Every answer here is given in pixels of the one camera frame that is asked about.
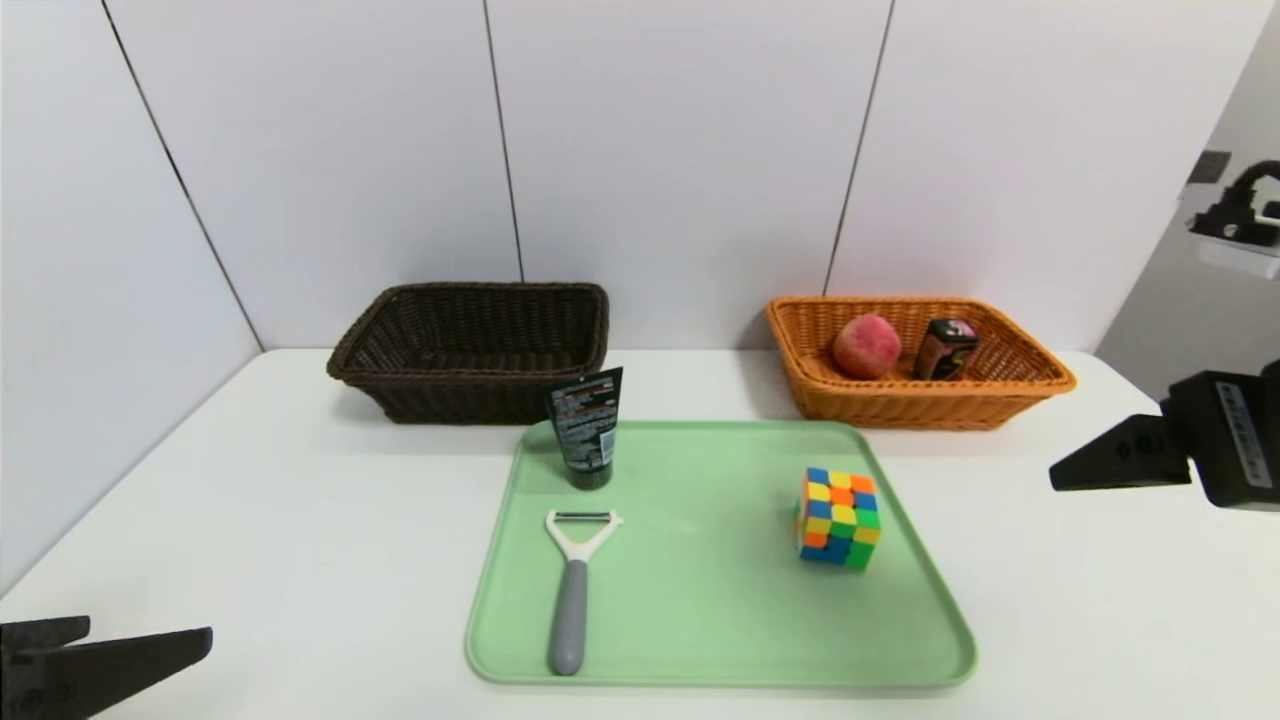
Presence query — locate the red peach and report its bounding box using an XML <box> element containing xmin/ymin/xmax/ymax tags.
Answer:
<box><xmin>832</xmin><ymin>312</ymin><xmax>904</xmax><ymax>380</ymax></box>

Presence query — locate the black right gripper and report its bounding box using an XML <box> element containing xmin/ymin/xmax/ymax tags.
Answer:
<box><xmin>1048</xmin><ymin>359</ymin><xmax>1280</xmax><ymax>512</ymax></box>

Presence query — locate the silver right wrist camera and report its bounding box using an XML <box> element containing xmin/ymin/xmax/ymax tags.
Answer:
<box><xmin>1188</xmin><ymin>158</ymin><xmax>1280</xmax><ymax>281</ymax></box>

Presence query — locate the black printed cosmetic tube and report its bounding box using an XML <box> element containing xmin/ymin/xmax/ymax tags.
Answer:
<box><xmin>545</xmin><ymin>366</ymin><xmax>624</xmax><ymax>491</ymax></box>

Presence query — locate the multicoloured puzzle cube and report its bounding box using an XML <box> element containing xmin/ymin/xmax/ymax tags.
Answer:
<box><xmin>796</xmin><ymin>467</ymin><xmax>883</xmax><ymax>573</ymax></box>

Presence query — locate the orange wicker basket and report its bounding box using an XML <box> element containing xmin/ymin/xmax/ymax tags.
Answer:
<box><xmin>765</xmin><ymin>294</ymin><xmax>1078</xmax><ymax>432</ymax></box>

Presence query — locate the black pink gum box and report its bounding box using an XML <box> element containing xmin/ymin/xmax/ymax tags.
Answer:
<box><xmin>913</xmin><ymin>317</ymin><xmax>981</xmax><ymax>382</ymax></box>

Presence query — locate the dark brown wicker basket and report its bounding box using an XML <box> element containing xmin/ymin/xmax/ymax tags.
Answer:
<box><xmin>327</xmin><ymin>282</ymin><xmax>611</xmax><ymax>425</ymax></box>

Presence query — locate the white peeler grey handle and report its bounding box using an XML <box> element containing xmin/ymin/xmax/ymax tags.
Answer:
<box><xmin>545</xmin><ymin>510</ymin><xmax>624</xmax><ymax>677</ymax></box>

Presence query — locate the light green plastic tray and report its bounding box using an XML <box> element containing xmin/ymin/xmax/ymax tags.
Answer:
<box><xmin>464</xmin><ymin>419</ymin><xmax>978</xmax><ymax>689</ymax></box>

